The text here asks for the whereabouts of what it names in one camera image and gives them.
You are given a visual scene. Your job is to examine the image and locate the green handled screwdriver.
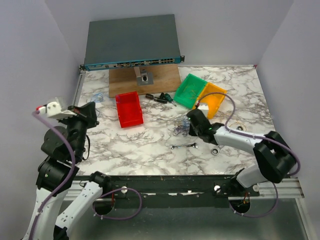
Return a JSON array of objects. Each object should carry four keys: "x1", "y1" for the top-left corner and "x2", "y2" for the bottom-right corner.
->
[{"x1": 160, "y1": 92, "x2": 177, "y2": 107}]

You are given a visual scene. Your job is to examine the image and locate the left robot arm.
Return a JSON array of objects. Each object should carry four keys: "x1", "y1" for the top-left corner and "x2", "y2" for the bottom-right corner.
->
[{"x1": 23, "y1": 99, "x2": 111, "y2": 240}]

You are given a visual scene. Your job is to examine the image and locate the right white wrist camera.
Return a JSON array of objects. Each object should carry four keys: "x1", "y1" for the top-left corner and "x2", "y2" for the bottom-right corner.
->
[{"x1": 195, "y1": 102, "x2": 210, "y2": 118}]

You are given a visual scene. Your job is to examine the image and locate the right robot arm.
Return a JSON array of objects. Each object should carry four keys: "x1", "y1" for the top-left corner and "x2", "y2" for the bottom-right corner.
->
[{"x1": 186, "y1": 109, "x2": 298, "y2": 196}]

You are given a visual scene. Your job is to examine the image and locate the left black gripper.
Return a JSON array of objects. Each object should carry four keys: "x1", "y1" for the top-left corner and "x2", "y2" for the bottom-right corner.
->
[{"x1": 59, "y1": 100, "x2": 101, "y2": 159}]

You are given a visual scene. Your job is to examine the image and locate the black cylindrical bit holder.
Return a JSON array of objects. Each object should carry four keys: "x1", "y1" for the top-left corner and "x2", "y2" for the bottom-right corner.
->
[{"x1": 153, "y1": 97, "x2": 168, "y2": 104}]

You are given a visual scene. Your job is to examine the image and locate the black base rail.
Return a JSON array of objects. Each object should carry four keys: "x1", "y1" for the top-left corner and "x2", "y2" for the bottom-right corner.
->
[{"x1": 97, "y1": 175, "x2": 260, "y2": 209}]

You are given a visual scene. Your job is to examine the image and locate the green plastic bin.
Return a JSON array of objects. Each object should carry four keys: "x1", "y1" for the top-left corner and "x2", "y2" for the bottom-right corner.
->
[{"x1": 173, "y1": 73, "x2": 208, "y2": 109}]

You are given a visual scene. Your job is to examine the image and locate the small open-end wrench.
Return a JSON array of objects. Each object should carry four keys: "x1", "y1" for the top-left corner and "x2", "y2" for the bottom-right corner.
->
[{"x1": 170, "y1": 142, "x2": 198, "y2": 150}]

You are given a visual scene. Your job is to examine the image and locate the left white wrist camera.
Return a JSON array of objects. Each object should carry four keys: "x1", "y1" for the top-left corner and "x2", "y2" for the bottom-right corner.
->
[{"x1": 35, "y1": 96, "x2": 76, "y2": 120}]

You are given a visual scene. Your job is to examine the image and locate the grey network switch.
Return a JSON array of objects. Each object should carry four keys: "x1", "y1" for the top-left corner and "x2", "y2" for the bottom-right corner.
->
[{"x1": 81, "y1": 14, "x2": 185, "y2": 72}]

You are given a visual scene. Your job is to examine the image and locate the ratchet wrench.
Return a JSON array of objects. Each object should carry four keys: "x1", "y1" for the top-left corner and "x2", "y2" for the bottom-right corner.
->
[{"x1": 211, "y1": 147, "x2": 221, "y2": 156}]

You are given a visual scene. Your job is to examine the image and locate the yellow plastic bin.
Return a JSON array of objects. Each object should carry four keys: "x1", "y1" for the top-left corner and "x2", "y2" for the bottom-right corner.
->
[{"x1": 193, "y1": 82, "x2": 227, "y2": 119}]

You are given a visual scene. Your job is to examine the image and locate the black metal socket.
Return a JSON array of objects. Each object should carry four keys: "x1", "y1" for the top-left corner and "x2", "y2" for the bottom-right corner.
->
[{"x1": 145, "y1": 93, "x2": 154, "y2": 100}]

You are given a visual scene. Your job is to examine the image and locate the grey metal bracket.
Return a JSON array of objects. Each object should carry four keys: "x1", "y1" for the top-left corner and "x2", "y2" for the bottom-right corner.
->
[{"x1": 133, "y1": 67, "x2": 154, "y2": 86}]

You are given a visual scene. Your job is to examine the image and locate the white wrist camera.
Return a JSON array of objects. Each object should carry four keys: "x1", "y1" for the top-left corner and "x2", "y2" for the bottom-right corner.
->
[
  {"x1": 35, "y1": 96, "x2": 76, "y2": 120},
  {"x1": 195, "y1": 102, "x2": 210, "y2": 118}
]

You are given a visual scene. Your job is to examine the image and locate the blue purple wires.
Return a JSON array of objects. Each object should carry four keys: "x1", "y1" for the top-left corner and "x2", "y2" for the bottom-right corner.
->
[{"x1": 173, "y1": 117, "x2": 191, "y2": 137}]

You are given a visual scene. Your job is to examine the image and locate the red plastic bin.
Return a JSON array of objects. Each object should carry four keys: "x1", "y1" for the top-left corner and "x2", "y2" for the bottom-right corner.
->
[{"x1": 115, "y1": 91, "x2": 144, "y2": 128}]

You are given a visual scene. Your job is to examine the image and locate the wooden board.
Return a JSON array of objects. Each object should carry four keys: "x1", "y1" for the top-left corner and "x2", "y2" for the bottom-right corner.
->
[{"x1": 108, "y1": 64, "x2": 182, "y2": 98}]

